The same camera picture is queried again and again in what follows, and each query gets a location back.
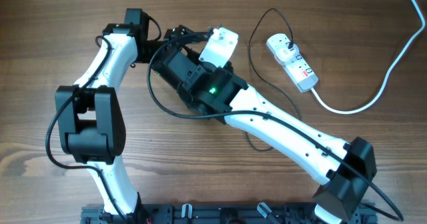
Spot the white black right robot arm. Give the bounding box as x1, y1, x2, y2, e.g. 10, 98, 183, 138
149, 44, 376, 223

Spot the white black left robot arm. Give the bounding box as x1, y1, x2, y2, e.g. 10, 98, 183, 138
45, 21, 174, 223

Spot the white charger adapter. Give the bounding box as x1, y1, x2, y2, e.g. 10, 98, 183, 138
274, 45, 300, 65

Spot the white power strip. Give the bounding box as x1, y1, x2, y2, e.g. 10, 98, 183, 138
266, 33, 319, 93

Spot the black charging cable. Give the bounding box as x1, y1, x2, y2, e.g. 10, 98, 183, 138
244, 7, 303, 153

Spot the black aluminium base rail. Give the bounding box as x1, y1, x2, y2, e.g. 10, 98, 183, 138
80, 203, 378, 224

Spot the white power strip cord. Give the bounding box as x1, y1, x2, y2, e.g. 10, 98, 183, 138
310, 0, 427, 115

